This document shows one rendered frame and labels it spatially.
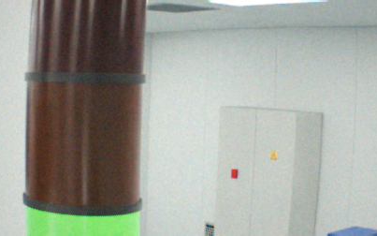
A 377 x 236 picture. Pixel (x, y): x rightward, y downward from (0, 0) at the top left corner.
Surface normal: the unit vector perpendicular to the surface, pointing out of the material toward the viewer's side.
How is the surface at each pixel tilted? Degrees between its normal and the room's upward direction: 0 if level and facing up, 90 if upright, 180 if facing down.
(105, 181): 90
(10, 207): 90
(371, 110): 90
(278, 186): 90
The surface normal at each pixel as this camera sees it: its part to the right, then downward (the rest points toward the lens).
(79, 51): 0.09, 0.06
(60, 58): -0.22, 0.04
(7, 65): 0.60, 0.07
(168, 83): -0.80, 0.00
